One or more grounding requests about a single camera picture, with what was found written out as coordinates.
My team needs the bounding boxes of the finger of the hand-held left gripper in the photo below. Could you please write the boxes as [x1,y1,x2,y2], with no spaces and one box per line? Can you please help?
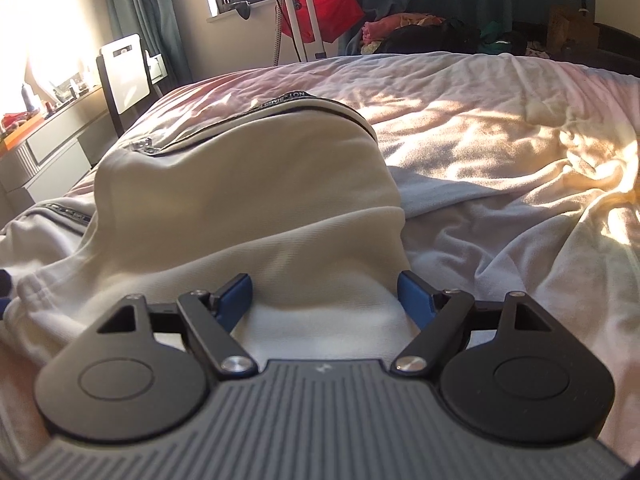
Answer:
[0,269,12,322]

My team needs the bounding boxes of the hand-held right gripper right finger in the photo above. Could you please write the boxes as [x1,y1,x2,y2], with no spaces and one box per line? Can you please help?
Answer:
[391,270,554,377]

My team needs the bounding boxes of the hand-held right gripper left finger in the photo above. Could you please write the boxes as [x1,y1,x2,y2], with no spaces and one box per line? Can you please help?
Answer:
[96,273,258,380]

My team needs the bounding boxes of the cream zip-up sweatshirt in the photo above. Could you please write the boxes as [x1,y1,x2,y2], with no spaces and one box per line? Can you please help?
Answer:
[0,94,417,363]

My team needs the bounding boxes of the pile of clothes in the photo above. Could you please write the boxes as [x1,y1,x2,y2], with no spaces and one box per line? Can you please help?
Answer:
[384,19,482,56]

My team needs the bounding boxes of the pink clothes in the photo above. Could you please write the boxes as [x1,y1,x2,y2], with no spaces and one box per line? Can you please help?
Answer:
[361,12,447,54]

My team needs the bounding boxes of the green clothes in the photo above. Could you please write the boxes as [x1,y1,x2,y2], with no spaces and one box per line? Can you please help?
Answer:
[476,20,527,56]

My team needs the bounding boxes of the grey dressing table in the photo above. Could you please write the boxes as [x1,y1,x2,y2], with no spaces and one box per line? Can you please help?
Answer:
[0,82,119,212]

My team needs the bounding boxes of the orange box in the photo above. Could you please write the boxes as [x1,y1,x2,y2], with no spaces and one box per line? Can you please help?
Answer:
[0,110,47,147]

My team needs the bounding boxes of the bed with white sheet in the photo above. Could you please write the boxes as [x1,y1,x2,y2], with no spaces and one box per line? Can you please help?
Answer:
[0,52,640,461]

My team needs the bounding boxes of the cluster of cosmetic bottles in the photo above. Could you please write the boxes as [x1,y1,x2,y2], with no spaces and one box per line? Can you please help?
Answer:
[0,66,102,127]

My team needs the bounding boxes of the black chair with white back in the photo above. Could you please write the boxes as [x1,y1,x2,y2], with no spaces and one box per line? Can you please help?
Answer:
[95,33,164,139]

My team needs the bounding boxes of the red bag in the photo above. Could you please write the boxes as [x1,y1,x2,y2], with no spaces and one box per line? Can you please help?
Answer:
[280,0,365,49]

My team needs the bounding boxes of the teal curtain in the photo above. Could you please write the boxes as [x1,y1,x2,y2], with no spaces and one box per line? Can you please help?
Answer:
[100,0,194,92]

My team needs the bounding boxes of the garment steamer stand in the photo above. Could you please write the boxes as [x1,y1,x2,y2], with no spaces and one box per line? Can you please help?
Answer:
[262,0,329,67]

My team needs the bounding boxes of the brown paper bag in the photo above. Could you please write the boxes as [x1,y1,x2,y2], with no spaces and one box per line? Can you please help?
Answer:
[546,5,601,52]

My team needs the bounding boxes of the black sofa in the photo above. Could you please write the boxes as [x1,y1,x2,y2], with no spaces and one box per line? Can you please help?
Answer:
[509,20,640,79]

